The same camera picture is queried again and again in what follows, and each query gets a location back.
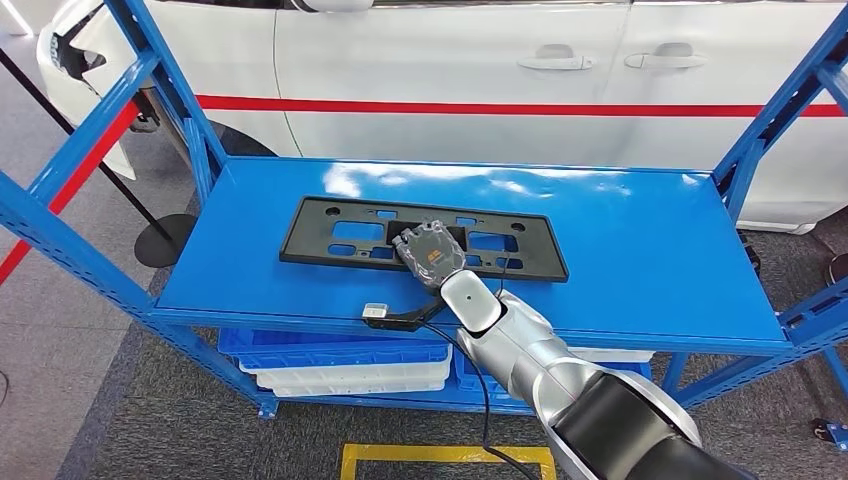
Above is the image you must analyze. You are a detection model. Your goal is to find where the black plastic plate bracket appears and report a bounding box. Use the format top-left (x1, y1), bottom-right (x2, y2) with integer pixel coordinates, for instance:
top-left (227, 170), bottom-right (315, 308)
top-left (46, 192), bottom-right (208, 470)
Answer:
top-left (279, 195), bottom-right (571, 285)

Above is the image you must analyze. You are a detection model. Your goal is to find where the blue metal shelf rack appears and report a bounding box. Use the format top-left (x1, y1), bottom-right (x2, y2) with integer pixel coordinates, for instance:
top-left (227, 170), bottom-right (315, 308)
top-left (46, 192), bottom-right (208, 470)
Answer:
top-left (0, 0), bottom-right (848, 422)

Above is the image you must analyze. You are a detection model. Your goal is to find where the red barrier belt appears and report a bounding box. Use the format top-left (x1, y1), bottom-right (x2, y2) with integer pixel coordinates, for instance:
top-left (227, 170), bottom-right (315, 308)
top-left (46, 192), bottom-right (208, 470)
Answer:
top-left (195, 94), bottom-right (848, 119)
top-left (0, 99), bottom-right (142, 287)

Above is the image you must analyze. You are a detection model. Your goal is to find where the white car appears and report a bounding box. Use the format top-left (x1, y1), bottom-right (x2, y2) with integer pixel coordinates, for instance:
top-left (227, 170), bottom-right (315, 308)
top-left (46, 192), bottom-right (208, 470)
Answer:
top-left (36, 0), bottom-right (848, 236)

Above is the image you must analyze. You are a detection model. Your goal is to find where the pole stand with round base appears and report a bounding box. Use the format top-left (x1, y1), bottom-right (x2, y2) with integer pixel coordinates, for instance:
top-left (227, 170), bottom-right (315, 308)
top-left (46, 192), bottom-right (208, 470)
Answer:
top-left (0, 47), bottom-right (199, 270)

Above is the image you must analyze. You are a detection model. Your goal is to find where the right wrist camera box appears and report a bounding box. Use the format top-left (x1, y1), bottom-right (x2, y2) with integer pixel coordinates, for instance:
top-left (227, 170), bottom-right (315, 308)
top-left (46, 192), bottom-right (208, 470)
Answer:
top-left (362, 291), bottom-right (452, 334)

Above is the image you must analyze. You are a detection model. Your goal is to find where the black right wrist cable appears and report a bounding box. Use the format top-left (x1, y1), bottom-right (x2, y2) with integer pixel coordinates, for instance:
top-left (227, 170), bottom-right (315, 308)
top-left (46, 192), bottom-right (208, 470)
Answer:
top-left (421, 321), bottom-right (541, 480)

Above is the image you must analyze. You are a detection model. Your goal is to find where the white car door handle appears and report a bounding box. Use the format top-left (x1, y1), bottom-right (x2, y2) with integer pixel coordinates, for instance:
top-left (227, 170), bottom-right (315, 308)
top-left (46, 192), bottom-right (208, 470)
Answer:
top-left (623, 42), bottom-right (708, 71)
top-left (516, 44), bottom-right (596, 72)

